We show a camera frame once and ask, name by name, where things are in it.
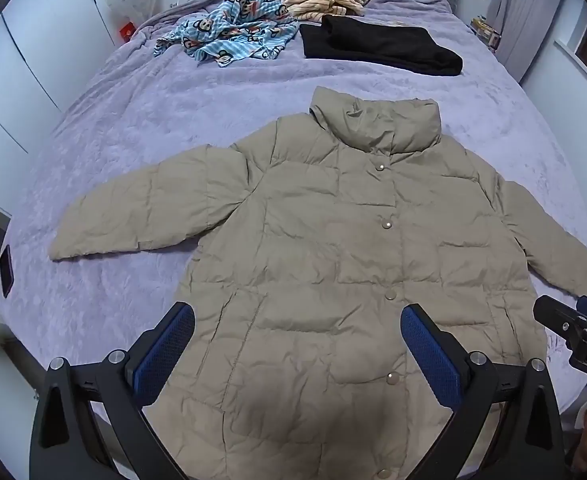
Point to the red box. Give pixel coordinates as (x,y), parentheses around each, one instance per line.
(127,32)

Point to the black phone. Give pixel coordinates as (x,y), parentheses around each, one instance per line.
(6,270)

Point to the white wardrobe doors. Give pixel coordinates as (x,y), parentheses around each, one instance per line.
(23,85)

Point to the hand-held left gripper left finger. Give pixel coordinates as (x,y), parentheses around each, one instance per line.
(166,350)

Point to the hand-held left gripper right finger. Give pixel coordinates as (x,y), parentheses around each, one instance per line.
(431,355)

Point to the white curtain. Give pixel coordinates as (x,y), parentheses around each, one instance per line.
(533,15)

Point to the small colourful boxes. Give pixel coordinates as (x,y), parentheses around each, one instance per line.
(486,32)

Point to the black folded garment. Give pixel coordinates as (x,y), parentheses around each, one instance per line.
(373,45)

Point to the blue cartoon printed cloth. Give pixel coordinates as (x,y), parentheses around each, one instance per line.
(233,25)

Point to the beige puffer jacket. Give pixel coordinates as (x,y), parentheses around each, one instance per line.
(323,260)

